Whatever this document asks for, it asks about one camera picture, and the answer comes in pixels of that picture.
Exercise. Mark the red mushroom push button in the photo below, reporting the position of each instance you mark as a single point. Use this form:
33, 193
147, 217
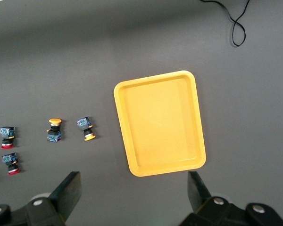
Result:
9, 159
5, 132

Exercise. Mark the yellow plastic tray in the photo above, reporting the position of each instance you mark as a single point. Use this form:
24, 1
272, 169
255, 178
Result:
160, 124

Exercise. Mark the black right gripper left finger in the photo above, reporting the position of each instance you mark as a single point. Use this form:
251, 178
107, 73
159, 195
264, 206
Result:
61, 200

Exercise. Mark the yellow mushroom push button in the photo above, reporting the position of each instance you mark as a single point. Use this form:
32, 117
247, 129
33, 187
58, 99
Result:
54, 136
84, 123

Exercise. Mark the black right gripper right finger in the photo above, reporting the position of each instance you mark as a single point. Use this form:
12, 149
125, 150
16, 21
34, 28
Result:
202, 207

